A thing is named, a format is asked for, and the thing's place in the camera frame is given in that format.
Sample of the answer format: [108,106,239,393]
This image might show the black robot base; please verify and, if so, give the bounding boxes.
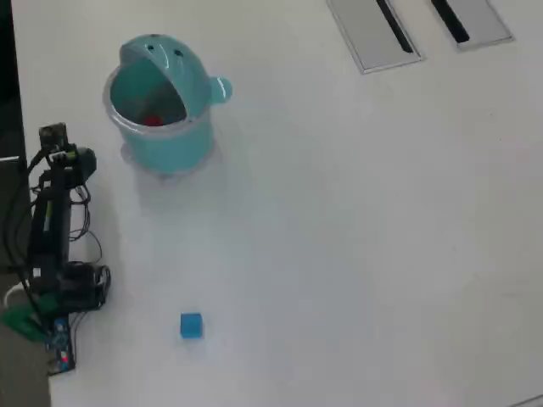
[31,260,113,313]

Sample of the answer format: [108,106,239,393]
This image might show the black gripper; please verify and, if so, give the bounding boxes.
[45,144,98,185]

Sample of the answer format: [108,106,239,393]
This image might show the teal whale-shaped bin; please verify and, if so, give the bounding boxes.
[101,33,234,183]

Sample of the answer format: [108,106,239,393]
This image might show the silver table cable cover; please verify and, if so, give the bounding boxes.
[428,0,517,53]
[325,0,426,75]

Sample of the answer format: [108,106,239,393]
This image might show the black camera cable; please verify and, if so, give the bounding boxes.
[3,143,48,323]

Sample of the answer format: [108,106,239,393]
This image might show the white cable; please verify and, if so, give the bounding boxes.
[3,282,33,309]

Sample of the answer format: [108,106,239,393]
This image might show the blue lego block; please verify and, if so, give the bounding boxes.
[179,312,204,341]

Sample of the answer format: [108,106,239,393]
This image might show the blue controller circuit board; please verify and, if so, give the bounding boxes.
[43,315,78,377]

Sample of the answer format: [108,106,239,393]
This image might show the green table clamp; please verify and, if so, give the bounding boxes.
[0,295,57,343]

